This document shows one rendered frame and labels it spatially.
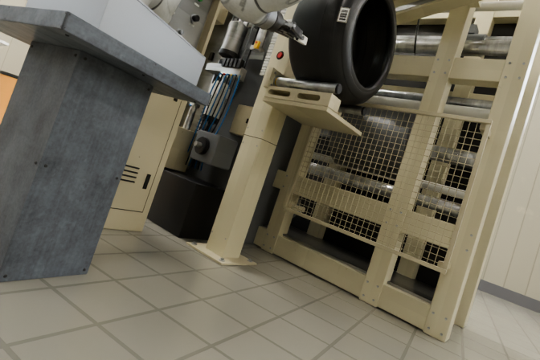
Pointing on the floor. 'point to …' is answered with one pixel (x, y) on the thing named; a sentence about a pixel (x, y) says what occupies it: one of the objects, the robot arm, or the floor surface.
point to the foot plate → (219, 256)
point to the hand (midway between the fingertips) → (300, 38)
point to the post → (257, 144)
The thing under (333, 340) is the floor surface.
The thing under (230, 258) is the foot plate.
